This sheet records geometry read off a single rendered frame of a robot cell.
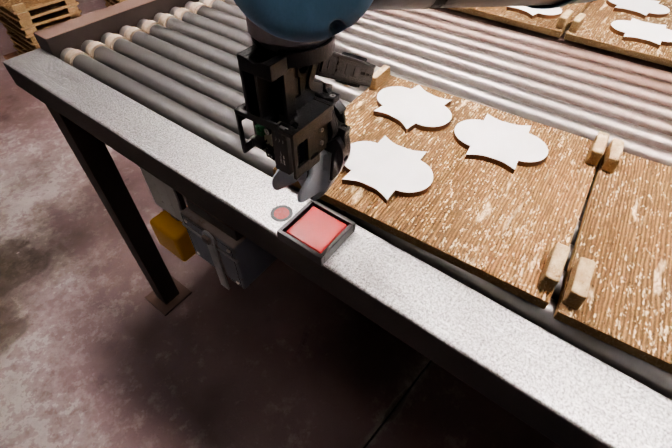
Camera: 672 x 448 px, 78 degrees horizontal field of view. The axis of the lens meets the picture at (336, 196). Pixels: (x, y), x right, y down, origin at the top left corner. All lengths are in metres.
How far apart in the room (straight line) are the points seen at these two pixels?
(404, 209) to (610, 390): 0.30
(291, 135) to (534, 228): 0.37
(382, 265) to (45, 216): 1.85
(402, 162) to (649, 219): 0.34
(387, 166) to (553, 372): 0.33
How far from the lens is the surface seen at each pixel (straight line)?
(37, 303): 1.91
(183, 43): 1.10
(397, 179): 0.61
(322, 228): 0.56
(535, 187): 0.67
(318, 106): 0.40
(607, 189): 0.72
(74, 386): 1.66
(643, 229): 0.68
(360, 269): 0.54
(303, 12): 0.21
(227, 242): 0.69
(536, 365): 0.52
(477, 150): 0.69
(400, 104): 0.76
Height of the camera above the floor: 1.36
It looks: 45 degrees down
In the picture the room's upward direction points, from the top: straight up
